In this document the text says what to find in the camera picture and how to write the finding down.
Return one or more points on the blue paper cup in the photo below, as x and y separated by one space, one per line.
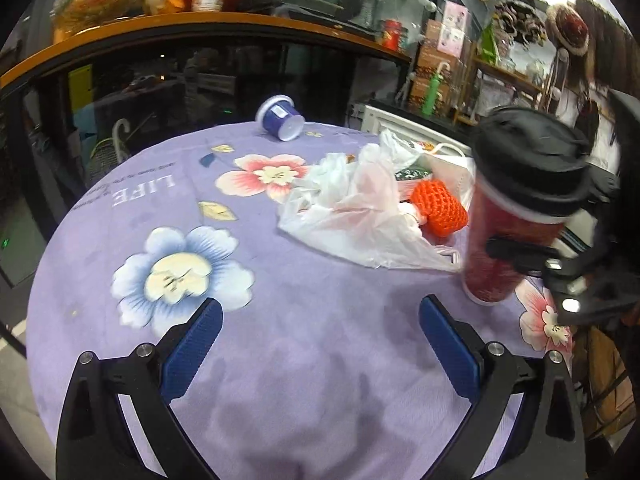
277 117

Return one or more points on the pink box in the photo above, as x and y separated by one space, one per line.
455 27

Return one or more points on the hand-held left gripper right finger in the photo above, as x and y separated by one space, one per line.
450 345

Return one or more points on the brown printed box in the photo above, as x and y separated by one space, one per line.
427 96
440 64

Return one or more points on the purple floral tablecloth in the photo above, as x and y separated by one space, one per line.
310 300

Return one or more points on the white single drawer cabinet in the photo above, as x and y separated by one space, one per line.
415 125

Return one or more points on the wrapped snack basket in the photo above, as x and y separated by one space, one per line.
95 2

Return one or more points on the red tin can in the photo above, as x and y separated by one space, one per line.
392 35

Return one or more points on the curved wooden glass counter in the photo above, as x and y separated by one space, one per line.
200 22

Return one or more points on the orange foam fruit net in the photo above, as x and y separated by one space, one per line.
440 205

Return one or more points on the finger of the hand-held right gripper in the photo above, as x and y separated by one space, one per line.
515 255

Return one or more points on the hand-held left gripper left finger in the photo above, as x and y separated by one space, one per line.
192 345

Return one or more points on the red cup with black lid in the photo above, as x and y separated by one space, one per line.
505 210

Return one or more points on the wooden shelf rack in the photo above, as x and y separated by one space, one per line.
500 90

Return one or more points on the white plastic bag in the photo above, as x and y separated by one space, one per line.
350 200

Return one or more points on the red knitted hat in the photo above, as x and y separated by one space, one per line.
570 27

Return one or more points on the green bottle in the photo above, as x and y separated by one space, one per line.
432 95

